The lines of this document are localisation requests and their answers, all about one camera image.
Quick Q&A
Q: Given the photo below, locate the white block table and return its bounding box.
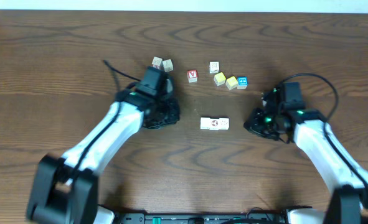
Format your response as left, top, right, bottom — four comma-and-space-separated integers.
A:
200, 117, 210, 129

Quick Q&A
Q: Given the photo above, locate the white block violin picture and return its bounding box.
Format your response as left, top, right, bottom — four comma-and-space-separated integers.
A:
209, 118, 220, 130

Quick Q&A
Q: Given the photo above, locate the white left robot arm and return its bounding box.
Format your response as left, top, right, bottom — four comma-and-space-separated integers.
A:
26, 90, 179, 223

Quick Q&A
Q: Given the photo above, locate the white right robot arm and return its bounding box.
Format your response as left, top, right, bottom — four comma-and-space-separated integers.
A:
243, 108, 368, 223

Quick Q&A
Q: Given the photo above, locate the red letter V block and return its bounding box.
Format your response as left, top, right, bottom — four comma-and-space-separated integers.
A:
187, 70, 198, 83

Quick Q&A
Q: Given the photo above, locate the white block beside red three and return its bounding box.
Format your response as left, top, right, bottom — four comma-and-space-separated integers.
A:
162, 59, 174, 72

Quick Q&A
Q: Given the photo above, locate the white block red number three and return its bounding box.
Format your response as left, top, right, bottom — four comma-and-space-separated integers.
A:
151, 57, 163, 70

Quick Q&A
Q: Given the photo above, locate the blue block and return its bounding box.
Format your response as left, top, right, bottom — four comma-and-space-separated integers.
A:
237, 77, 248, 90

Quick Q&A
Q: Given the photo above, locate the yellow block right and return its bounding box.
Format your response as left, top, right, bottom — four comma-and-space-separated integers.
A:
225, 76, 238, 90

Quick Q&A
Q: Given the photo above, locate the yellow block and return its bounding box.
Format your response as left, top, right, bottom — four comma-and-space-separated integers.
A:
225, 76, 238, 90
214, 72, 226, 86

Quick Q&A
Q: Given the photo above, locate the yellow block left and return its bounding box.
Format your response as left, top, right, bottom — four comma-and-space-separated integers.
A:
214, 72, 226, 86

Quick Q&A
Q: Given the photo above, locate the white block letter B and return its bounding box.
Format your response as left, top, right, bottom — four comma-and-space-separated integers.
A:
209, 61, 220, 74

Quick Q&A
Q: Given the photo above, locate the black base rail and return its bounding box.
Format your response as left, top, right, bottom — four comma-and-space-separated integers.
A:
112, 210, 288, 224

